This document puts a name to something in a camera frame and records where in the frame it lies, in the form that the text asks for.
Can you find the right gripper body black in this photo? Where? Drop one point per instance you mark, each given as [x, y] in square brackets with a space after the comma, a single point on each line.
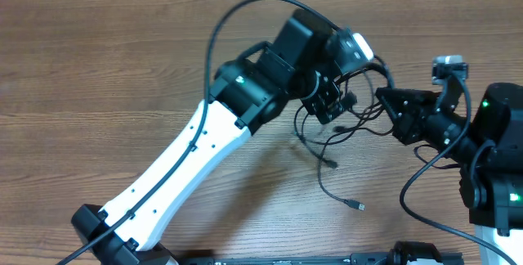
[411, 117]

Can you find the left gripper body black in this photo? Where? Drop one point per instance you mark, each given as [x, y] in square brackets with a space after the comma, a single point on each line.
[323, 104]

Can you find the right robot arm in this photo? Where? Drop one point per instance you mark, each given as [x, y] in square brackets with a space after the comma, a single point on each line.
[486, 146]

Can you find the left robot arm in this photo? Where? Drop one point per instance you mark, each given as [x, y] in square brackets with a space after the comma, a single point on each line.
[242, 98]

